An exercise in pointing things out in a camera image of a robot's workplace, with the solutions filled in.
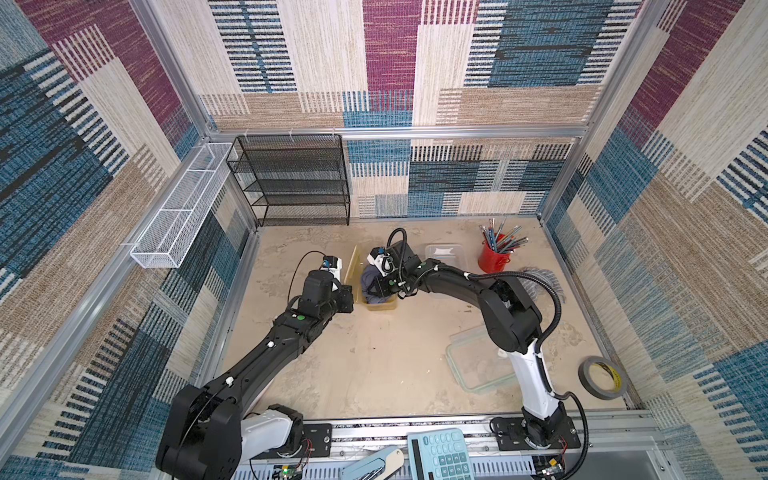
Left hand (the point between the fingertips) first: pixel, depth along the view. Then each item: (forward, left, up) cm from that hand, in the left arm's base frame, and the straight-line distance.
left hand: (352, 288), depth 85 cm
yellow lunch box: (0, -11, -9) cm, 14 cm away
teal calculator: (-38, -21, -12) cm, 45 cm away
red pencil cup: (+15, -45, -8) cm, 48 cm away
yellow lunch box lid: (+7, 0, -5) cm, 8 cm away
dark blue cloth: (+7, -4, -4) cm, 9 cm away
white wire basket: (+1, +42, +20) cm, 46 cm away
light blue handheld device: (-40, -6, -12) cm, 42 cm away
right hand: (+4, -6, -9) cm, 12 cm away
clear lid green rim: (-17, -35, -14) cm, 41 cm away
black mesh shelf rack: (+43, +23, +6) cm, 49 cm away
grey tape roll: (-23, -62, -12) cm, 67 cm away
